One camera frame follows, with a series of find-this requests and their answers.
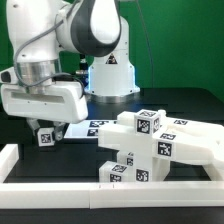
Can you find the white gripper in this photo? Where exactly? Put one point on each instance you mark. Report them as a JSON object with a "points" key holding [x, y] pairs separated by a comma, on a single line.
{"points": [[61, 102]]}

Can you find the white tagged cube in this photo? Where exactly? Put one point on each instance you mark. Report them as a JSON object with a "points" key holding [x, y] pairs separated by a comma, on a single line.
{"points": [[45, 137], [147, 122]]}

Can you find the white seat block with pegs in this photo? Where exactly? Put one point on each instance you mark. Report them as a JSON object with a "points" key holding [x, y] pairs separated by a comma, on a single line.
{"points": [[149, 169]]}

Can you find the white chair back frame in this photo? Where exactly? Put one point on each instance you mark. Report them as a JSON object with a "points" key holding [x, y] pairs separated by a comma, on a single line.
{"points": [[180, 140]]}

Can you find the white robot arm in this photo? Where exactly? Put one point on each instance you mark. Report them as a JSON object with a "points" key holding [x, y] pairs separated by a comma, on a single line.
{"points": [[36, 87]]}

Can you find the white chair seat plate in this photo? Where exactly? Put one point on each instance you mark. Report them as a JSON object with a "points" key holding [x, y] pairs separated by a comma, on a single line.
{"points": [[86, 130]]}

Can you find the white left barrier rail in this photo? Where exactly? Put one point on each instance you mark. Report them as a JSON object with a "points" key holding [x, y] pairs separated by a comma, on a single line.
{"points": [[9, 156]]}

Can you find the white barrier rail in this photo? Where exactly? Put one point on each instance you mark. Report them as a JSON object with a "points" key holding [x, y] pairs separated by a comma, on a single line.
{"points": [[111, 195], [215, 174], [9, 156]]}

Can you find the white front barrier rail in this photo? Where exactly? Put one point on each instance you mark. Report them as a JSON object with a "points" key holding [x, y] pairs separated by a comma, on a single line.
{"points": [[111, 195]]}

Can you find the white right barrier rail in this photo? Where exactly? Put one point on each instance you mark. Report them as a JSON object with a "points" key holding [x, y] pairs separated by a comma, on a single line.
{"points": [[215, 174]]}

